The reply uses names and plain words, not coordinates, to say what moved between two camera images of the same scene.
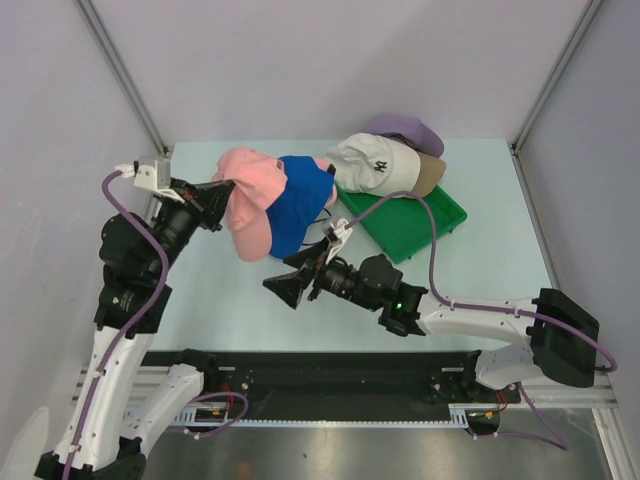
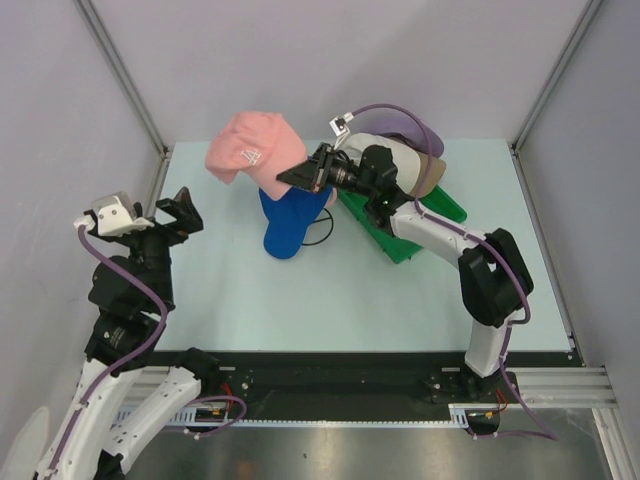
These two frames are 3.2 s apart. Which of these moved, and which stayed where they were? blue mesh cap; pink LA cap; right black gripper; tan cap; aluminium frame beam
Moved: pink LA cap; right black gripper
Stayed: blue mesh cap; tan cap; aluminium frame beam
